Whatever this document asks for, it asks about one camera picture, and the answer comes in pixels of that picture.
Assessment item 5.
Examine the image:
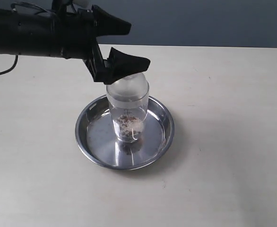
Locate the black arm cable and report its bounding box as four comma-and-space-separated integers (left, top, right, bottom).
0, 54, 19, 78

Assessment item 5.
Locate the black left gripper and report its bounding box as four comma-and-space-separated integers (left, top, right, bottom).
52, 0, 151, 85

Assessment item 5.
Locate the round stainless steel plate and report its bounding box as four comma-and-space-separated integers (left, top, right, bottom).
75, 96, 174, 170

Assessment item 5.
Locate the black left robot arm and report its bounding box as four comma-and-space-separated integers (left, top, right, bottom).
0, 0, 150, 85

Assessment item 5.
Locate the clear plastic shaker bottle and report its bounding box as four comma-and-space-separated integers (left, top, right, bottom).
106, 73, 149, 143

